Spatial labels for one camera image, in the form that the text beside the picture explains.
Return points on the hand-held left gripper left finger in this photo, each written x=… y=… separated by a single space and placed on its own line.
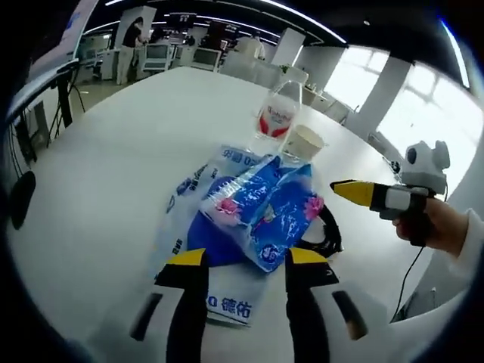
x=177 y=302

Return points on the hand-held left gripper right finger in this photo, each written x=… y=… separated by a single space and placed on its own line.
x=325 y=302

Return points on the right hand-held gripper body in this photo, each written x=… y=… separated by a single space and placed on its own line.
x=425 y=166

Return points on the white paper cup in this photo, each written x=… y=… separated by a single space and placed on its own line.
x=302 y=145

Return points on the large white blue wipes bag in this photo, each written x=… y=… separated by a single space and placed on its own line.
x=189 y=211

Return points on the small blue tissue packet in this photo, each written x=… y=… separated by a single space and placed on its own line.
x=264 y=211

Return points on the clear water bottle red label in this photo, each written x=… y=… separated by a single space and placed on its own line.
x=280 y=109

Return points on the person's right hand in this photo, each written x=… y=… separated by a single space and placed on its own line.
x=435 y=223

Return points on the green potted plant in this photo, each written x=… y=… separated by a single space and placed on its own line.
x=289 y=69

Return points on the black round object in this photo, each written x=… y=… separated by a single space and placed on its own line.
x=23 y=200

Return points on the black tripod stand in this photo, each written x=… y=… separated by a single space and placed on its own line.
x=68 y=98

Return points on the white display board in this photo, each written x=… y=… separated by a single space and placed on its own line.
x=64 y=38

